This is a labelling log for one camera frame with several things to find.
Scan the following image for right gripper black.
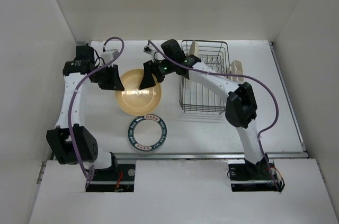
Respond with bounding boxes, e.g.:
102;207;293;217
139;58;175;89

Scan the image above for cream plate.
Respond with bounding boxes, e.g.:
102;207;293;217
188;40;200;58

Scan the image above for grey patterned plate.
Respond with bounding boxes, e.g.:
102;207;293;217
127;114;168;153

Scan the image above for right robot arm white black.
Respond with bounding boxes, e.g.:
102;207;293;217
139;39;265;181

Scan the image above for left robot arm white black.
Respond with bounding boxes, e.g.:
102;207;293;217
46;45;124;180

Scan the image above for beige cutlery holder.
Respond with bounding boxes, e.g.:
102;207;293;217
226;60;244;84

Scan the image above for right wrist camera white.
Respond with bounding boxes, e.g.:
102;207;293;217
144;45;159;61

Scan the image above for black wire dish rack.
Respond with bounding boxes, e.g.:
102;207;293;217
179;39;230;114

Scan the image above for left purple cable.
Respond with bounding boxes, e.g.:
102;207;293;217
67;36;126;190

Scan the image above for purple cable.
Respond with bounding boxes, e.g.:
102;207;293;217
67;36;126;190
147;39;282;191

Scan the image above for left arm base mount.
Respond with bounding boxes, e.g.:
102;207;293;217
85;160;136;192

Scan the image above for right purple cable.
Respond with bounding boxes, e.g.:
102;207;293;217
147;39;282;191

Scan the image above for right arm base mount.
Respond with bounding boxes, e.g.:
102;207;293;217
227;159;285;192

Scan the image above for aluminium rail side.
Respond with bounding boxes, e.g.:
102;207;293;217
269;41;308;155

